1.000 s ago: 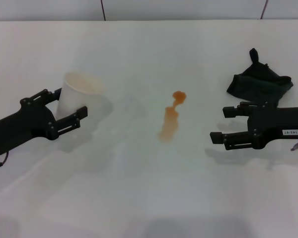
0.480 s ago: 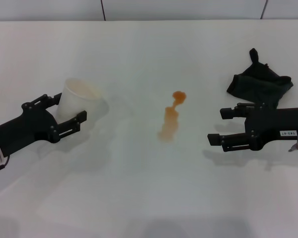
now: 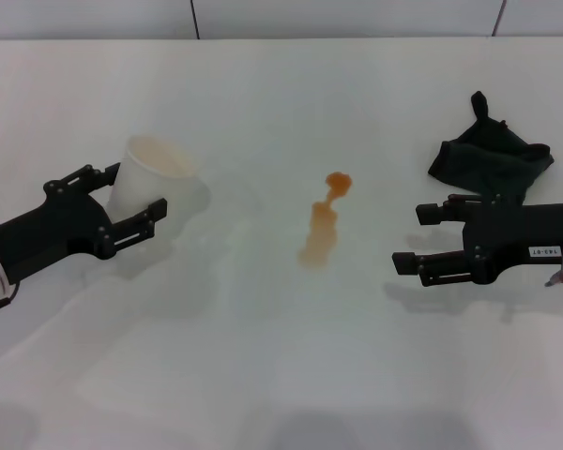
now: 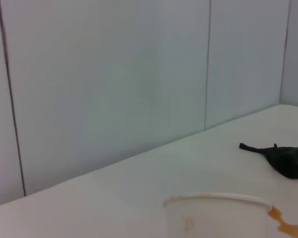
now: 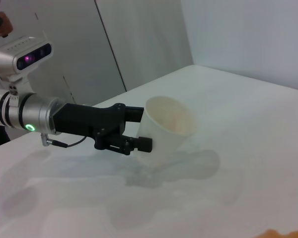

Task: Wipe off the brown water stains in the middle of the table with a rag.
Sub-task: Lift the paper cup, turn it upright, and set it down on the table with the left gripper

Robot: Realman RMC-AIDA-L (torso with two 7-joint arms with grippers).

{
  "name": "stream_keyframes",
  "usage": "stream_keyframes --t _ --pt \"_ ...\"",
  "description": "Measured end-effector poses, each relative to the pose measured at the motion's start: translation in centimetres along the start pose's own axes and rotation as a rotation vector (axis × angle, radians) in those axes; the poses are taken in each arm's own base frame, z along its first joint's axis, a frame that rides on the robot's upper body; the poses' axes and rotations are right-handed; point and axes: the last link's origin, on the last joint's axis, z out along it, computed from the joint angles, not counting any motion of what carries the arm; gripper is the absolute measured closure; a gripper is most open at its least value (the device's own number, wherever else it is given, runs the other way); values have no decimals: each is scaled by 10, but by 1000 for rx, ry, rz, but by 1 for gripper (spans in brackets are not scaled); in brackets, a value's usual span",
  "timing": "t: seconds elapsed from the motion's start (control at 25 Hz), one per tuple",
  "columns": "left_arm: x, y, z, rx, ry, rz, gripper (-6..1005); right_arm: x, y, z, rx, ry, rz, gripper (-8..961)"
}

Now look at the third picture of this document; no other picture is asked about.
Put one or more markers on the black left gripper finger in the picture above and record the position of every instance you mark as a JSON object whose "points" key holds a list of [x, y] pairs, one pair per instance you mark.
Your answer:
{"points": [[91, 177], [155, 212]]}

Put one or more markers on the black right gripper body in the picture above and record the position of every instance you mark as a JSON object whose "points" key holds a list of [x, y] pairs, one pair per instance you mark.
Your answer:
{"points": [[511, 234]]}

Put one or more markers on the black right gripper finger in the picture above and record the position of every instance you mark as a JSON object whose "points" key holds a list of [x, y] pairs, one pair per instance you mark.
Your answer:
{"points": [[406, 263], [431, 213]]}

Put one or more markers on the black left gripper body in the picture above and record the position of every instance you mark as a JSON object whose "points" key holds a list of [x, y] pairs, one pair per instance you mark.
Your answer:
{"points": [[61, 225]]}

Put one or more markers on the white paper cup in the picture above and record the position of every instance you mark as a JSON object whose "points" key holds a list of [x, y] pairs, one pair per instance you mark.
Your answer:
{"points": [[136, 187]]}

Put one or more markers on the dark blue rag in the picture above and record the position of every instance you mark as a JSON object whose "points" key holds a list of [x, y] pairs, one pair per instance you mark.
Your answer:
{"points": [[488, 159]]}

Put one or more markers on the brown water stain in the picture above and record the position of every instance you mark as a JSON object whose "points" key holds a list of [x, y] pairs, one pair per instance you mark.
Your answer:
{"points": [[321, 229]]}

